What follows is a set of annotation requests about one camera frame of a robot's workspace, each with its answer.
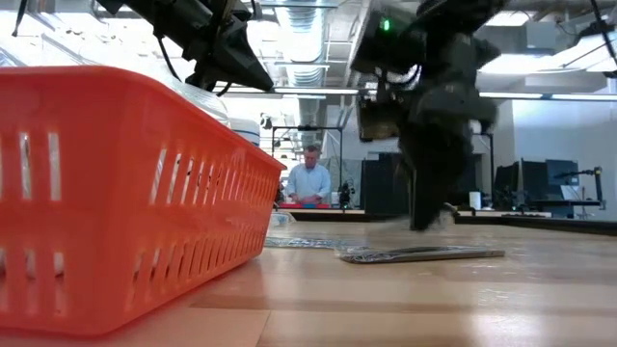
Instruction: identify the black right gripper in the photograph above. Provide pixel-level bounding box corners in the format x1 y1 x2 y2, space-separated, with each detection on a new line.
399 33 502 231

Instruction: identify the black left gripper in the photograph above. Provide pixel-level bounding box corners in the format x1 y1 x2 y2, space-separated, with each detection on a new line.
95 0 275 93

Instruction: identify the orange plastic slotted basket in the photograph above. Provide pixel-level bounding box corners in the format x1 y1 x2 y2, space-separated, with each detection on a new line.
0 65 288 337

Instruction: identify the black partition screen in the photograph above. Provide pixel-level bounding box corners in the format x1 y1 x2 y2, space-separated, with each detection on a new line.
360 151 494 214

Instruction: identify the white yellow wipes canister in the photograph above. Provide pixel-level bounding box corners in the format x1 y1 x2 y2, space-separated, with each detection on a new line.
229 115 262 148

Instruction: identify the black comb clear bag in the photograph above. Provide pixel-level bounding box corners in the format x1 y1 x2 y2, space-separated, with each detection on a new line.
263 235 370 252
338 245 507 265

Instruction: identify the person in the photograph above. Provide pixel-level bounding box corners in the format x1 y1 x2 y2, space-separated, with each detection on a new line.
284 144 333 206

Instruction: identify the blue white toothbrush clear bag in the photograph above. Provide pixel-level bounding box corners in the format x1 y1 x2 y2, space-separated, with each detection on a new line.
268 210 297 234

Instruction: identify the black background rig frame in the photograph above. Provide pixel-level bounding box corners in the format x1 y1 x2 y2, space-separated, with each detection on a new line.
474 130 495 213
271 124 344 208

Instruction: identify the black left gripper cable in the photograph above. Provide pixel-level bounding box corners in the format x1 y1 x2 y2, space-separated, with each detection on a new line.
152 32 183 84

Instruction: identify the black aluminium table frame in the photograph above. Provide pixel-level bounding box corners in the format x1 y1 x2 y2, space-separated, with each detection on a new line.
288 210 617 237

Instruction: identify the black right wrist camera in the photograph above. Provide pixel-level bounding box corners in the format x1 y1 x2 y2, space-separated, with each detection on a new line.
349 7 429 77

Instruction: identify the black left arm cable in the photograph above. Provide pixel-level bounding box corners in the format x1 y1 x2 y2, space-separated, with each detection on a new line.
12 0 29 39

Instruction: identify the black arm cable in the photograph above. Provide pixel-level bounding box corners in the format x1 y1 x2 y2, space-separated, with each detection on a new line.
588 0 617 73
12 0 29 39

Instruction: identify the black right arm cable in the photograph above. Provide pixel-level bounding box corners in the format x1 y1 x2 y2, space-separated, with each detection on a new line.
588 0 617 73

